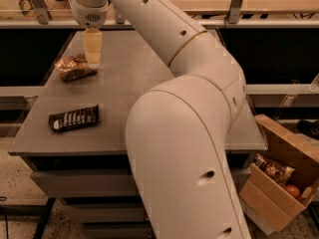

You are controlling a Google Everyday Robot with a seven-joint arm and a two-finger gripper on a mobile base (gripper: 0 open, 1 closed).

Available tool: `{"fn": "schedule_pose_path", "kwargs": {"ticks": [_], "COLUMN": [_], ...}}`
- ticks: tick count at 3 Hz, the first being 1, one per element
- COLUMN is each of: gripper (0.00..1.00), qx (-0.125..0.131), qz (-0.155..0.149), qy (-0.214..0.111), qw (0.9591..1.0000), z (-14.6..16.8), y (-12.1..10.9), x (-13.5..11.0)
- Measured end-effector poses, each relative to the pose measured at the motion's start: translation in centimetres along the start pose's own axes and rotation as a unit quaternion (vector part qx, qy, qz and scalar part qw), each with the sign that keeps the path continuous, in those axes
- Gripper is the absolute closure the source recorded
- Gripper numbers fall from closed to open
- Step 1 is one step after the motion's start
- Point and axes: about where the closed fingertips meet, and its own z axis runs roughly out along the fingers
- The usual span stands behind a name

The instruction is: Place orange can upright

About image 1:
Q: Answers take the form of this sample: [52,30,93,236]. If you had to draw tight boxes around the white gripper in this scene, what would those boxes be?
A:
[71,0,109,69]

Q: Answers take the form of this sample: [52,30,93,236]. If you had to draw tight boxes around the orange soda can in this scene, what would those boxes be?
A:
[55,54,98,82]

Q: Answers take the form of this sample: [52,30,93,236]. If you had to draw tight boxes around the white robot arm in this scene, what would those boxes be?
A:
[71,0,251,239]

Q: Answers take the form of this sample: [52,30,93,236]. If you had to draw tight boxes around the wooden shelf with metal brackets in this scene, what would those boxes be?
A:
[0,0,319,26]

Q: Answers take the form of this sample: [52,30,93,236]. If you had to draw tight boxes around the red labelled bottle on shelf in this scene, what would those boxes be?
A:
[16,0,36,19]

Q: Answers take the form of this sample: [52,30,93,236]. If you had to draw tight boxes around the dark chocolate bar wrapper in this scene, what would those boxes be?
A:
[49,105,100,133]

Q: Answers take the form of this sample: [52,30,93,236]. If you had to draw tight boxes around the grey drawer cabinet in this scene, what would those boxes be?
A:
[10,31,263,239]

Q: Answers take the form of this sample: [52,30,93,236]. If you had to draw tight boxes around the snack bag in box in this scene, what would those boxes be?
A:
[254,153,295,187]

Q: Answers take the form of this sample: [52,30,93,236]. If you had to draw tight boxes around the open cardboard box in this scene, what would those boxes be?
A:
[239,115,319,232]

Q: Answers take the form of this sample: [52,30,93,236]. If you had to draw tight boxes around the orange fruit in box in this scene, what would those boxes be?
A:
[284,184,301,199]

